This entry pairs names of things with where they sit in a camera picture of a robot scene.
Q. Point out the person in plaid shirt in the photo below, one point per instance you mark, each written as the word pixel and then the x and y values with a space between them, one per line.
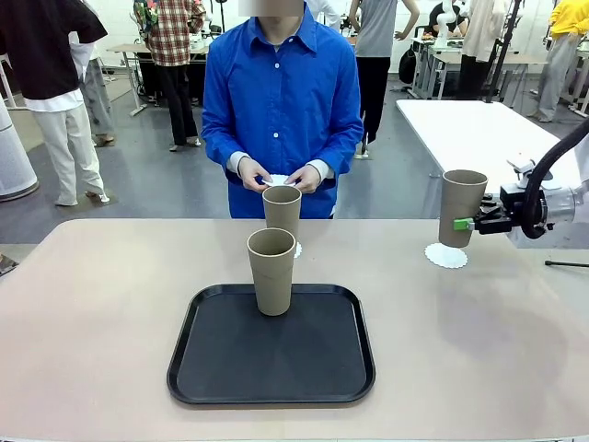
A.
pixel 172 32

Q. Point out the person in yellow top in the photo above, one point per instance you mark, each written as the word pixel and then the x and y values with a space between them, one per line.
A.
pixel 568 18

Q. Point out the thin black rod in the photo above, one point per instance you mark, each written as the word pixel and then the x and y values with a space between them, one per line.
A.
pixel 566 264

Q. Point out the person's right forearm blue sleeve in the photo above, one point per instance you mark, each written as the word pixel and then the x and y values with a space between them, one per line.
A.
pixel 218 154

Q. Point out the person in grey t-shirt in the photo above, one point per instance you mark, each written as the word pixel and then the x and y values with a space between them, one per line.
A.
pixel 377 27

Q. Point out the person's left forearm blue sleeve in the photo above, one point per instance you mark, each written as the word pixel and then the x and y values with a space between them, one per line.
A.
pixel 345 156

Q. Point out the dark patterned floor item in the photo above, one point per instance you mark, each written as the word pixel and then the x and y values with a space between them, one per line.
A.
pixel 7 264

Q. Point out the person in blue shirt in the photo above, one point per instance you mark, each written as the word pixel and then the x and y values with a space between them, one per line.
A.
pixel 280 106

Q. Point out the black hanging bag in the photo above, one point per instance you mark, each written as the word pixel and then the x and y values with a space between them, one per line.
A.
pixel 407 64

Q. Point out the black plastic tray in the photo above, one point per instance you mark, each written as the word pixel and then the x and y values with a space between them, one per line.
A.
pixel 271 364

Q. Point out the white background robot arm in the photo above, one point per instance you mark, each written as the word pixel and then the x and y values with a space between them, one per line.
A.
pixel 444 23

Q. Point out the person in black top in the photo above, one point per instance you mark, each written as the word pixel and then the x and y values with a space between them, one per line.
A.
pixel 41 46

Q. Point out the black tripod pole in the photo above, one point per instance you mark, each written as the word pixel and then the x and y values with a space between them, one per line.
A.
pixel 504 46

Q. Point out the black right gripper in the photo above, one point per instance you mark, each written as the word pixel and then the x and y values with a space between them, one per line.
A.
pixel 494 221

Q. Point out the white folding table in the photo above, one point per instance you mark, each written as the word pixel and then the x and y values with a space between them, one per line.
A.
pixel 460 133

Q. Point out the person in beige clothes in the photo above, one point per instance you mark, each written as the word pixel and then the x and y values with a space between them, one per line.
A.
pixel 478 37

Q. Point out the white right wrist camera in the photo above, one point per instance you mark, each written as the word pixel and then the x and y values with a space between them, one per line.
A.
pixel 522 166

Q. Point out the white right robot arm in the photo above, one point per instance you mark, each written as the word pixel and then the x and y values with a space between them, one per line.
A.
pixel 563 205

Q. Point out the person in grey trousers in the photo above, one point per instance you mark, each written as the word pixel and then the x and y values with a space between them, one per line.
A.
pixel 99 101

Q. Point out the tall brown paper cup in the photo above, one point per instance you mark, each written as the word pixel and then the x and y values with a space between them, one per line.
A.
pixel 281 207
pixel 460 202
pixel 271 281

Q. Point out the white scalloped coaster stack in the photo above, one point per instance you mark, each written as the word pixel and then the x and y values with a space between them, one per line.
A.
pixel 277 179

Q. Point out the person's left hand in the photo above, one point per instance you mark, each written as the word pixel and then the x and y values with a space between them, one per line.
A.
pixel 310 179

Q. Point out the white scalloped paper coaster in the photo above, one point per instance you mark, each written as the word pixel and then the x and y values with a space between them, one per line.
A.
pixel 298 251
pixel 444 258

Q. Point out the white ribbed cylinder appliance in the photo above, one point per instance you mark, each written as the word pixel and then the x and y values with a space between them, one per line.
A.
pixel 14 152

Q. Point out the seated person in black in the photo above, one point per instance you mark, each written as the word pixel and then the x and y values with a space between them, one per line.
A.
pixel 437 16

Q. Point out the grey background work table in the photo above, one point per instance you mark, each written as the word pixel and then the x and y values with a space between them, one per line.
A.
pixel 129 48

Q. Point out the person's right hand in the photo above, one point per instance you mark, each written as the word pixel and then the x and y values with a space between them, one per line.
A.
pixel 252 177

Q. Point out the grey background desk row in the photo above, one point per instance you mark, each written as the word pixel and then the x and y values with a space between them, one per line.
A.
pixel 520 60

